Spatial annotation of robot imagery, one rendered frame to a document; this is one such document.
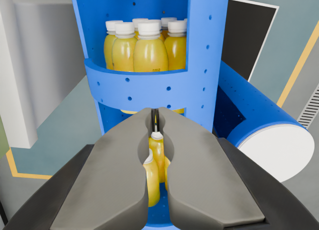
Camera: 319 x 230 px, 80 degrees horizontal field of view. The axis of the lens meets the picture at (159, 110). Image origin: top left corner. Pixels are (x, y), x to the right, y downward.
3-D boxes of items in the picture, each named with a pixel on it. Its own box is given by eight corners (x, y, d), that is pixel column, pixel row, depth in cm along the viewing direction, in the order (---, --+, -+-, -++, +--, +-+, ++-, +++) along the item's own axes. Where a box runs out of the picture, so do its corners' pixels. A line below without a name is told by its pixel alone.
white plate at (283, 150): (314, 112, 57) (311, 110, 58) (223, 143, 62) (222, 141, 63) (315, 172, 70) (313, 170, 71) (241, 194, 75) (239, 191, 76)
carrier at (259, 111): (220, 49, 134) (182, 65, 139) (312, 109, 58) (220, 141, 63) (229, 84, 148) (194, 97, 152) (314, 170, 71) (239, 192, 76)
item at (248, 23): (161, 157, 202) (162, 168, 188) (196, -8, 130) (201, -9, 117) (208, 161, 207) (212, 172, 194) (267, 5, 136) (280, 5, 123)
